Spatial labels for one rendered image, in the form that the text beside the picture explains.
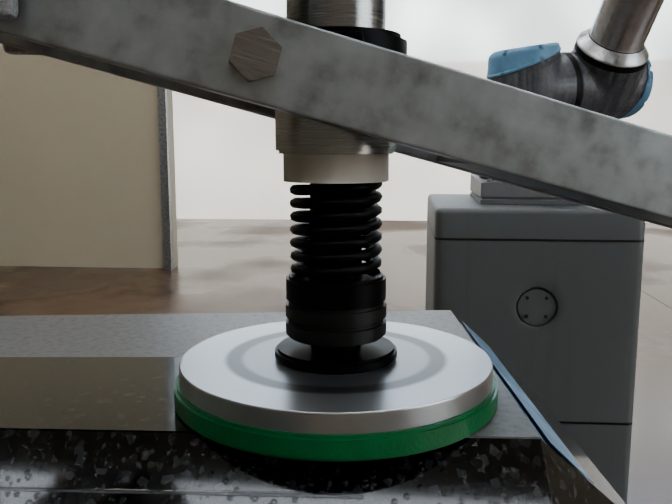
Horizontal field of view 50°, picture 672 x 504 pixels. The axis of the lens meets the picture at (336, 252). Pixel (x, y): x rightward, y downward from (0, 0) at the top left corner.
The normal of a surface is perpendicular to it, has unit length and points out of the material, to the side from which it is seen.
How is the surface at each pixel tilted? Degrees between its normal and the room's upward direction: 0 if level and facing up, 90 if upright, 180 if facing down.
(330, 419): 90
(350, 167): 90
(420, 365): 0
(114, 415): 0
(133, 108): 90
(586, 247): 90
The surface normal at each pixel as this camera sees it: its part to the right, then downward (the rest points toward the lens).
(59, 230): -0.08, 0.15
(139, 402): 0.00, -0.99
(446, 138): 0.15, 0.15
